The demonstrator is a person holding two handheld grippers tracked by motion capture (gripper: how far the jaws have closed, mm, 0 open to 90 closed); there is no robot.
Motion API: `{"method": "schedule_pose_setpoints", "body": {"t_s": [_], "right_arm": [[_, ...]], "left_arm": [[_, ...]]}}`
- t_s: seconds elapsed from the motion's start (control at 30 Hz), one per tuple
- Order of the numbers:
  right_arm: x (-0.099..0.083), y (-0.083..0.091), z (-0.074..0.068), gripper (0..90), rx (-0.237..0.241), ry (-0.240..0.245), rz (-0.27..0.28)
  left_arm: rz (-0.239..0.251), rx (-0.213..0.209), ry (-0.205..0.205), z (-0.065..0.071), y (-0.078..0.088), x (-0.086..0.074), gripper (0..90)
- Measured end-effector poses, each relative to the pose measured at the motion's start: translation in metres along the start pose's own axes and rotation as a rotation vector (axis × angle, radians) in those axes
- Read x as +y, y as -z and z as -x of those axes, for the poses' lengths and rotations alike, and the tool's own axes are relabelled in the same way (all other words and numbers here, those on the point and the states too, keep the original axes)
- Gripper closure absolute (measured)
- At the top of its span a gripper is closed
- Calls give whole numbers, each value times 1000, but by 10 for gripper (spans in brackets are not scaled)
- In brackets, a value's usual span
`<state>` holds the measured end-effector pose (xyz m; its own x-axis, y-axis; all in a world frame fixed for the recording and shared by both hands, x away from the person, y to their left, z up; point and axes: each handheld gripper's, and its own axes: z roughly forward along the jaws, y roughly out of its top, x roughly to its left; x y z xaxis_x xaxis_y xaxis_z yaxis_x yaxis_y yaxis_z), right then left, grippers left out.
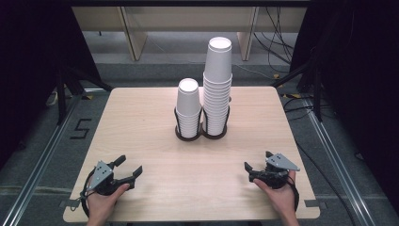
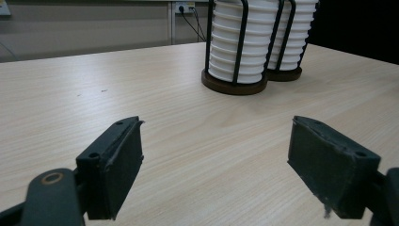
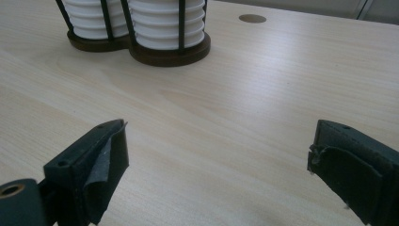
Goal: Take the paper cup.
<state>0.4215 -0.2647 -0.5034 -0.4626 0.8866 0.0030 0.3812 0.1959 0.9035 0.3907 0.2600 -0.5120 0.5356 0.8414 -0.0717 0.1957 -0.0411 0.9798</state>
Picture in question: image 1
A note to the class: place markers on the person's right hand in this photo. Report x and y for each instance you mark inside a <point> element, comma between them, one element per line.
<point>282,197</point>

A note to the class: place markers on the grey tape strip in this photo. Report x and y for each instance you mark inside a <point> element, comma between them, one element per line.
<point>315,203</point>

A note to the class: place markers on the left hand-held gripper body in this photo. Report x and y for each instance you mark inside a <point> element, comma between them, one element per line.
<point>99,175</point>

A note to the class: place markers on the light wooden desk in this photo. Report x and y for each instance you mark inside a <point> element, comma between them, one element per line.
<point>188,19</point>

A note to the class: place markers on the tall stack of white cups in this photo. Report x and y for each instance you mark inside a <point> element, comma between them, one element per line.
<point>217,88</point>

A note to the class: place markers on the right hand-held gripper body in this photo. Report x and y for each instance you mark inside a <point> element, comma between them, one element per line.
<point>279,162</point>

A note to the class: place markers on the black cup holder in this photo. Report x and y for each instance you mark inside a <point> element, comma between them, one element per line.
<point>187,138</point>
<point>216,135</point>

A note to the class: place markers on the aluminium floor rail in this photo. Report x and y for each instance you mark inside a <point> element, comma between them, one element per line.
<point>338,163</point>
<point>40,169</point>

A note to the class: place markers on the black curtain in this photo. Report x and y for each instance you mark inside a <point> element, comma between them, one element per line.
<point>28,62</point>
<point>363,78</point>

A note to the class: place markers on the short stack of white cups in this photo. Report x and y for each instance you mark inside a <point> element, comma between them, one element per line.
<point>188,103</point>

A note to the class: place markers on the person's left hand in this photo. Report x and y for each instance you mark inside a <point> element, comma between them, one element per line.
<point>100,204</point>

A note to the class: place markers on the black stand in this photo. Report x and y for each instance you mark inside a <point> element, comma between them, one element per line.
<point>62,94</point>
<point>316,91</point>

